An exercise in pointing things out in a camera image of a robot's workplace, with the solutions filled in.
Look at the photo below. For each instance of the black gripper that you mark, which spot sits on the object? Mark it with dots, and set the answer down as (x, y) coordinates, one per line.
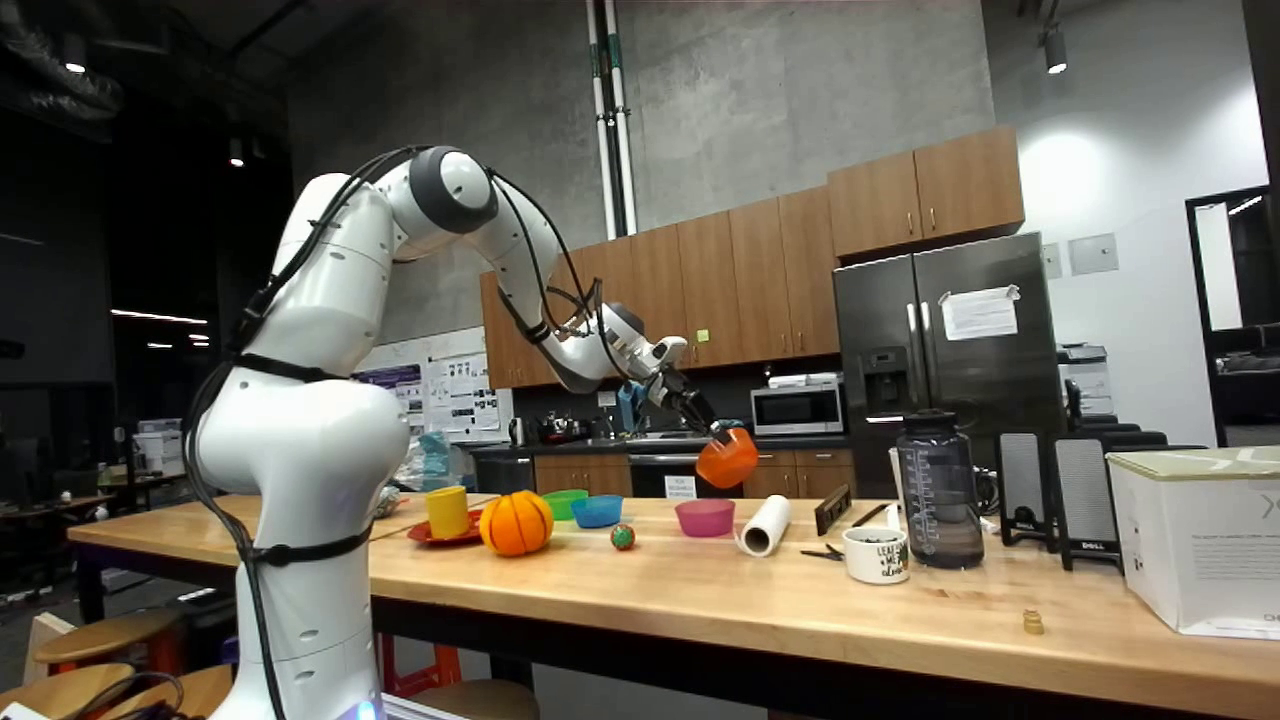
(672, 401)

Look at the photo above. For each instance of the orange plastic bowl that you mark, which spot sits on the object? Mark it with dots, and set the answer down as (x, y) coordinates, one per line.
(731, 459)

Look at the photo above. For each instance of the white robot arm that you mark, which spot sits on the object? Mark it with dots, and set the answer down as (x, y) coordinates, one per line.
(290, 420)

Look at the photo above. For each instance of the purple plastic bowl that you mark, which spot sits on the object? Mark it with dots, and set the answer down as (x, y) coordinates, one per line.
(705, 518)

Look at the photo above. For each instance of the blue plastic bowl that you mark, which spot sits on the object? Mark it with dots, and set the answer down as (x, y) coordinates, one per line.
(597, 509)

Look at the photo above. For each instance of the green plastic bowl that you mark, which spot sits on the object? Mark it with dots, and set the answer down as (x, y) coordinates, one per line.
(563, 500)

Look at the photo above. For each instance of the silver microwave oven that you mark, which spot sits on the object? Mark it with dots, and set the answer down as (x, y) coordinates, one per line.
(799, 406)

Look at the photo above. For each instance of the upper wooden cabinets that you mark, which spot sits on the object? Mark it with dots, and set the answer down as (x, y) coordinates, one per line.
(754, 286)

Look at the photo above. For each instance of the small red green ball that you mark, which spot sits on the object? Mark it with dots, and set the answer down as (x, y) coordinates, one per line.
(620, 537)

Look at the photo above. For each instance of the white paper towel roll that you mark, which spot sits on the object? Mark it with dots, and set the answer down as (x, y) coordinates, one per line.
(764, 529)

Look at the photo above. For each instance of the orange toy pumpkin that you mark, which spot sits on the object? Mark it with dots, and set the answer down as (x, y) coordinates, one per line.
(519, 525)

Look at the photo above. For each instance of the red plate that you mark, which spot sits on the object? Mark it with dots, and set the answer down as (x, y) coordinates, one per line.
(429, 537)

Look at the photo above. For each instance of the yellow mug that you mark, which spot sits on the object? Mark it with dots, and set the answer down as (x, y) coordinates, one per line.
(450, 509)

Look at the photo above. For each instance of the white tape roll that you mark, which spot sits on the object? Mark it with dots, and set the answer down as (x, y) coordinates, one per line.
(877, 557)

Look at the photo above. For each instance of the dark glass jar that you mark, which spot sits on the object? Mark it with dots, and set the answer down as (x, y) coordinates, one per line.
(938, 490)

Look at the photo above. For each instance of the stainless steel refrigerator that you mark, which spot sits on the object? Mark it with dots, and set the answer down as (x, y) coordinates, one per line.
(961, 328)

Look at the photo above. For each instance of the white cardboard box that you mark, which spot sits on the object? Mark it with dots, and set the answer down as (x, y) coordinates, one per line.
(1200, 537)

